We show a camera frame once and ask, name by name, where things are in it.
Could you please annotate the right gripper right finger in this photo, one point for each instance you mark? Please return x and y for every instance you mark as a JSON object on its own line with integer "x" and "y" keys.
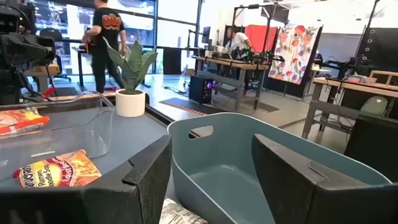
{"x": 311, "y": 199}

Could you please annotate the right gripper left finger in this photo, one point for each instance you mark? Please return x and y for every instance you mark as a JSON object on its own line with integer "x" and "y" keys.
{"x": 93, "y": 205}

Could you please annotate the red Maruchan ramen pack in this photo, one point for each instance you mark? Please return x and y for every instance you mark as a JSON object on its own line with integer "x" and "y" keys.
{"x": 59, "y": 169}

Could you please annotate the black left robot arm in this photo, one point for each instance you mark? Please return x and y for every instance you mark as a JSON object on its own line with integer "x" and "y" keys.
{"x": 21, "y": 49}

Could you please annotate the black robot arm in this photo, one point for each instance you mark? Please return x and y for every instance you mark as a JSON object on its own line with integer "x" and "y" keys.
{"x": 261, "y": 57}
{"x": 342, "y": 65}

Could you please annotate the clear plastic bin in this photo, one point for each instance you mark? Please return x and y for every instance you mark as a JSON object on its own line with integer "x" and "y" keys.
{"x": 93, "y": 124}

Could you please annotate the black box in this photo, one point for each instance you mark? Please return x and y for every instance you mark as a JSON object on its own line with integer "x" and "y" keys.
{"x": 373, "y": 146}

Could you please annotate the grey-blue plastic bin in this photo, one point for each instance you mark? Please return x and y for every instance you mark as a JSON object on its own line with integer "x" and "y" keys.
{"x": 224, "y": 193}

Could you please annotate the black hazard-striped floor mat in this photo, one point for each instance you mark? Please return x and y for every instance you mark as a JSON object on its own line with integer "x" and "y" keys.
{"x": 261, "y": 107}
{"x": 192, "y": 104}

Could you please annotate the snake plant in white pot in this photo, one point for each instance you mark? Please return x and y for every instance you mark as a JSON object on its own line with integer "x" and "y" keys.
{"x": 130, "y": 104}

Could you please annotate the pale green chair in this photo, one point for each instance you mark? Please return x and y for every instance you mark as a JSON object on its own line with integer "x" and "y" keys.
{"x": 374, "y": 105}

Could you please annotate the wooden workbench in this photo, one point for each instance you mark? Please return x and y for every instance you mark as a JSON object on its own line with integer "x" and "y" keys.
{"x": 342, "y": 83}
{"x": 230, "y": 63}

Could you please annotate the floral cloth panel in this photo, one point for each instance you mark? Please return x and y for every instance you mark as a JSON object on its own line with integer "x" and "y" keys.
{"x": 292, "y": 53}

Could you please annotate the black computer tower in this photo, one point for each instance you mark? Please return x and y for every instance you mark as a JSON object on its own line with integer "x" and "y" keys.
{"x": 200, "y": 90}

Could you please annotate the person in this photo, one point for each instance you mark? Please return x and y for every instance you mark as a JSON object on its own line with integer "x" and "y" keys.
{"x": 105, "y": 46}
{"x": 239, "y": 40}

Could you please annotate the black perforated panel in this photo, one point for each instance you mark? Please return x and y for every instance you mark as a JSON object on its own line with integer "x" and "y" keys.
{"x": 382, "y": 46}

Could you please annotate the red cloth panel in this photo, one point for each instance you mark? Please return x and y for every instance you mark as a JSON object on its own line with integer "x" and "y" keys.
{"x": 259, "y": 37}

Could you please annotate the black office chair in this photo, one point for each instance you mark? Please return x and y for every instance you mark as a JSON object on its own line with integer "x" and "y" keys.
{"x": 53, "y": 37}

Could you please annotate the black aluminium table frame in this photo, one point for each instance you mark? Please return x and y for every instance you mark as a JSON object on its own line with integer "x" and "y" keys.
{"x": 161, "y": 116}

